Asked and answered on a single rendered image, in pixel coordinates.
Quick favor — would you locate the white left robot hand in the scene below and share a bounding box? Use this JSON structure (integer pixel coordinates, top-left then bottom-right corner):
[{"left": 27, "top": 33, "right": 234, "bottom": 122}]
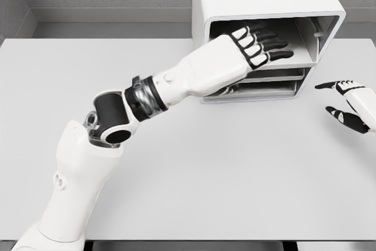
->
[{"left": 186, "top": 24, "right": 295, "bottom": 98}]

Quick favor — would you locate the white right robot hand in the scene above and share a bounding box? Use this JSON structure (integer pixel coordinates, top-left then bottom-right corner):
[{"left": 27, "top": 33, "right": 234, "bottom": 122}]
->
[{"left": 314, "top": 79, "right": 376, "bottom": 135}]

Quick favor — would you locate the white cabinet drawer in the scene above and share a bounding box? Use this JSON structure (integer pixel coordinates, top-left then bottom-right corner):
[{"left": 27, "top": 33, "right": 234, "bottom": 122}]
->
[
  {"left": 243, "top": 67, "right": 305, "bottom": 81},
  {"left": 203, "top": 80, "right": 298, "bottom": 98}
]

